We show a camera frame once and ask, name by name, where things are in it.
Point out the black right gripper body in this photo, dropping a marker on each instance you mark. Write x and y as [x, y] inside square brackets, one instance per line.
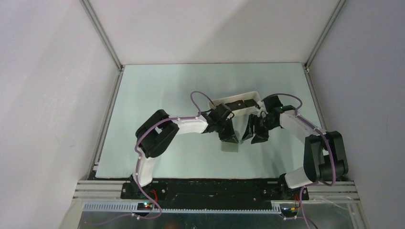
[261, 124]

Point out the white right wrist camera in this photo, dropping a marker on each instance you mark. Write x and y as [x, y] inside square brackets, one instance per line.
[261, 109]

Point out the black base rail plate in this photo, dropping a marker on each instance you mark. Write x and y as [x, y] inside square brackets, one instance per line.
[212, 194]

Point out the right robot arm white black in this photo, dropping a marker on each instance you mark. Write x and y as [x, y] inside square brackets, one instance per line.
[324, 157]

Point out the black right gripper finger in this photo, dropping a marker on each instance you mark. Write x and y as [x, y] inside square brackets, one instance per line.
[249, 131]
[260, 136]

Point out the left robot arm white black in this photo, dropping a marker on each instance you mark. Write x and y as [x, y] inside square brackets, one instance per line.
[157, 133]

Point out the white plastic bin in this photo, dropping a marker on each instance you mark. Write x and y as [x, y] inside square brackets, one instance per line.
[250, 95]

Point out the black credit card in bin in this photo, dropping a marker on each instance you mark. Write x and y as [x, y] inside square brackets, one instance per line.
[241, 104]

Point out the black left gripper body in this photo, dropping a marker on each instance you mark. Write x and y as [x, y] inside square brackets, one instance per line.
[221, 126]

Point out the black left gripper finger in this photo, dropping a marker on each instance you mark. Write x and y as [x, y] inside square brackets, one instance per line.
[230, 128]
[229, 137]

